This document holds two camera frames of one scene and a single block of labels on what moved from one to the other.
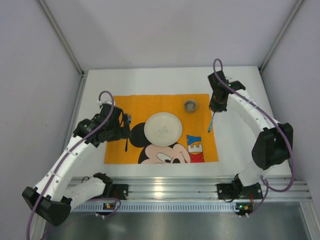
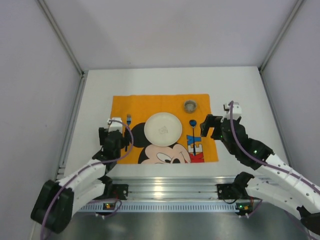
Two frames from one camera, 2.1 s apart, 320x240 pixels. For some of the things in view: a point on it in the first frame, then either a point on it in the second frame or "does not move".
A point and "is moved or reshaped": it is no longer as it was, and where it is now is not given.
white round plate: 163,129 does not move
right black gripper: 216,106 → 215,128
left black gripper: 125,128 → 124,139
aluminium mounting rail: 192,188 does not move
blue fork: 129,121 does not move
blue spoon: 211,123 is moved or reshaped
